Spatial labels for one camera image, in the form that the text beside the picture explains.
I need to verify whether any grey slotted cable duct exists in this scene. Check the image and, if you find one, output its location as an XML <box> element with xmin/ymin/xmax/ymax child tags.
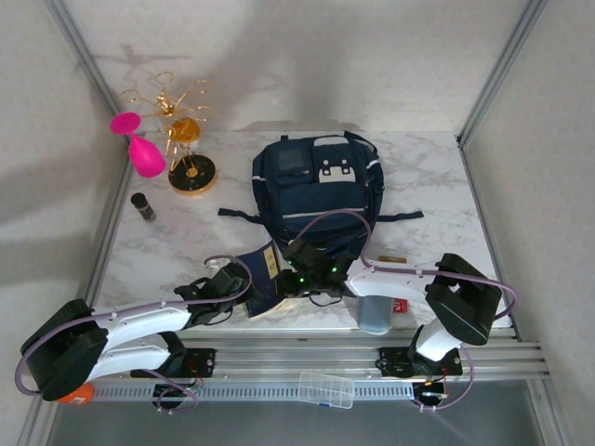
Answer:
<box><xmin>92</xmin><ymin>381</ymin><xmax>417</xmax><ymax>403</ymax></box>

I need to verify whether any dark blue book yellow label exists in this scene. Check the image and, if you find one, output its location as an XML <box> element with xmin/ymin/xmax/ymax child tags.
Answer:
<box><xmin>235</xmin><ymin>240</ymin><xmax>292</xmax><ymax>321</ymax></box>

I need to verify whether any clear plastic organizer box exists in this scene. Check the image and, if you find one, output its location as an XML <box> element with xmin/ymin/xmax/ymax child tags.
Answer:
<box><xmin>297</xmin><ymin>370</ymin><xmax>355</xmax><ymax>410</ymax></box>

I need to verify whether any grey blue pencil case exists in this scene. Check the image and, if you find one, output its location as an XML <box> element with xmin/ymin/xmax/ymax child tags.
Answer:
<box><xmin>357</xmin><ymin>296</ymin><xmax>391</xmax><ymax>335</ymax></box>

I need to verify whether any orange plastic bottle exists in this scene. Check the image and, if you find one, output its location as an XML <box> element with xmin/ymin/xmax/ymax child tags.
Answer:
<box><xmin>58</xmin><ymin>383</ymin><xmax>97</xmax><ymax>406</ymax></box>

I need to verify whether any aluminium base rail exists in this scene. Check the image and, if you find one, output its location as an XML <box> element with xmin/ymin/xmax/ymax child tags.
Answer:
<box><xmin>104</xmin><ymin>336</ymin><xmax>552</xmax><ymax>383</ymax></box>

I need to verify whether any red flat box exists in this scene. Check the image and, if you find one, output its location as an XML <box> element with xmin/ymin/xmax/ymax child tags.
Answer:
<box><xmin>377</xmin><ymin>254</ymin><xmax>411</xmax><ymax>315</ymax></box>

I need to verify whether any small dark bottle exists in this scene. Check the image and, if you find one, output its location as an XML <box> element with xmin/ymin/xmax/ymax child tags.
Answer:
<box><xmin>129</xmin><ymin>192</ymin><xmax>158</xmax><ymax>223</ymax></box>

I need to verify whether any amber orange glass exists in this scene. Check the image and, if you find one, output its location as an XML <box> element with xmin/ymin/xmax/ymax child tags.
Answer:
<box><xmin>167</xmin><ymin>118</ymin><xmax>202</xmax><ymax>145</ymax></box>

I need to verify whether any pink plastic wine glass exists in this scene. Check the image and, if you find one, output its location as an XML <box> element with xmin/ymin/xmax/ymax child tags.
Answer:
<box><xmin>109</xmin><ymin>111</ymin><xmax>167</xmax><ymax>178</ymax></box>

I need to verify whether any black controller board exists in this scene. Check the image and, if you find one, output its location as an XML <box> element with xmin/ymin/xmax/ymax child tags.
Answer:
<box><xmin>411</xmin><ymin>379</ymin><xmax>450</xmax><ymax>410</ymax></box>
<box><xmin>152</xmin><ymin>383</ymin><xmax>205</xmax><ymax>413</ymax></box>

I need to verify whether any aluminium table side rail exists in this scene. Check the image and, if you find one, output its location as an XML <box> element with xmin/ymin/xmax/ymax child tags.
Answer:
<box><xmin>457</xmin><ymin>134</ymin><xmax>520</xmax><ymax>340</ymax></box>
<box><xmin>72</xmin><ymin>134</ymin><xmax>136</xmax><ymax>326</ymax></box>

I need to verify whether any gold wire glass rack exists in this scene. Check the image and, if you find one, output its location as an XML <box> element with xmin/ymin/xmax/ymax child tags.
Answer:
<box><xmin>119</xmin><ymin>71</ymin><xmax>218</xmax><ymax>199</ymax></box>

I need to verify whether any aluminium frame post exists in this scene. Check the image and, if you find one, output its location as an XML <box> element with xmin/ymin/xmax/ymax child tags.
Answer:
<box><xmin>457</xmin><ymin>0</ymin><xmax>550</xmax><ymax>145</ymax></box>
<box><xmin>44</xmin><ymin>0</ymin><xmax>122</xmax><ymax>117</ymax></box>

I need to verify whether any navy blue backpack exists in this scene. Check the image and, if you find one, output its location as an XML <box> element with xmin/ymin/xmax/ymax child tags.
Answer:
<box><xmin>217</xmin><ymin>131</ymin><xmax>425</xmax><ymax>261</ymax></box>

